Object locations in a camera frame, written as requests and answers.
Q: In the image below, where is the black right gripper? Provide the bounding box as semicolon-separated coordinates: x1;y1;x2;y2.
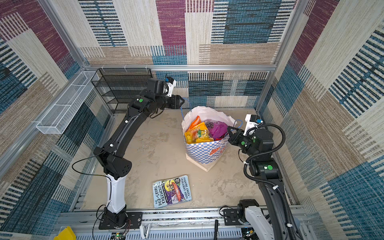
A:
226;125;258;159

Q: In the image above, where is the orange corn chip bag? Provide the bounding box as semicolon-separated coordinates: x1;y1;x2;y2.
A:
188;116;202;131

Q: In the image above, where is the purple grape jelly bag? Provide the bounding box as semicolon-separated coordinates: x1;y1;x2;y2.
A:
204;120;228;141

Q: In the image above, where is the yellow snack pack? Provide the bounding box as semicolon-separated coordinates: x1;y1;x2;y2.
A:
184;122;214;144

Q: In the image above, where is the blue checkered paper bag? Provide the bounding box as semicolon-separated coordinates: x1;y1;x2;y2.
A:
179;96;244;172

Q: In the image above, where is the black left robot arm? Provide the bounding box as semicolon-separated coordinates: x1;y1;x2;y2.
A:
94;77;185;230

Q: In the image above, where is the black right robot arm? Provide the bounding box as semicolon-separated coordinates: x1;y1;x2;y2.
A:
227;124;303;240

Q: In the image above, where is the black mesh shelf rack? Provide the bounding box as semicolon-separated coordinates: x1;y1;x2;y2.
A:
91;68;153;114

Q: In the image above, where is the colourful treehouse book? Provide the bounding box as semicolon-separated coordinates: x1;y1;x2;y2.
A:
153;175;192;209

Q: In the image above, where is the yellow object at bottom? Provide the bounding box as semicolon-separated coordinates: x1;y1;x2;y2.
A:
54;226;76;240

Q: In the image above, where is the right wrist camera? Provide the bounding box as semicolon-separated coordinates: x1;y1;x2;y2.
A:
244;114;264;136

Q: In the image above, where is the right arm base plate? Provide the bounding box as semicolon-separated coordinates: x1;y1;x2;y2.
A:
223;207;268;226

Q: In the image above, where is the aluminium front rail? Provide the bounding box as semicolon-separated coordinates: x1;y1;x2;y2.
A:
50;206;304;240

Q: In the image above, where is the white wire wall basket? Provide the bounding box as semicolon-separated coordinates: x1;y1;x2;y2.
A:
36;71;95;135

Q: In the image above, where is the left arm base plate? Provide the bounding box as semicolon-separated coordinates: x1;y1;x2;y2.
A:
98;211;143;230

